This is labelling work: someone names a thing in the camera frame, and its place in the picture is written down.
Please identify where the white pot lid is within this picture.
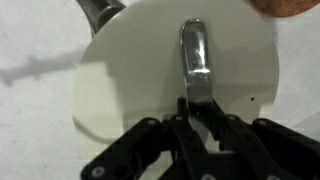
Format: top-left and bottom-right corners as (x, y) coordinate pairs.
(71, 0), (280, 145)

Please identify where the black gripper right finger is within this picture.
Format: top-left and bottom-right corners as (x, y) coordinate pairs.
(199, 99), (320, 180)

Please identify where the white pot with metal handle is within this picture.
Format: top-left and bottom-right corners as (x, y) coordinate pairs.
(75, 0), (127, 37)

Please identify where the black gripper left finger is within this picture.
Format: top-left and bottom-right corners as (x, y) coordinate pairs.
(79, 96), (208, 180)

